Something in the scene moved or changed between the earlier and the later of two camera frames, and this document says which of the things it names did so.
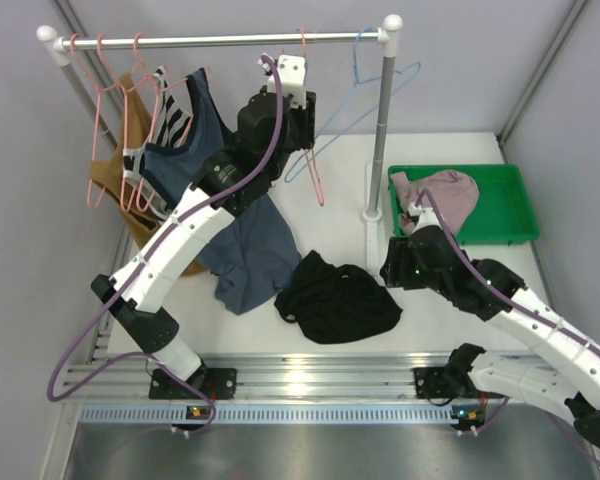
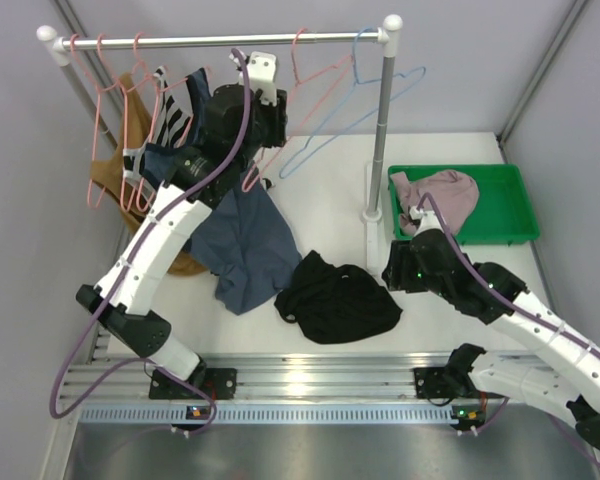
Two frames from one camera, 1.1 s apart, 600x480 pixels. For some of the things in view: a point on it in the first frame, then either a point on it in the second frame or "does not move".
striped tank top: x=171 y=122 does not move
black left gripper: x=305 y=120 -> x=275 y=122
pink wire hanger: x=307 y=156 -> x=349 y=59
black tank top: x=335 y=304 does not move
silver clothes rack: x=389 y=36 does not move
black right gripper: x=395 y=269 does not move
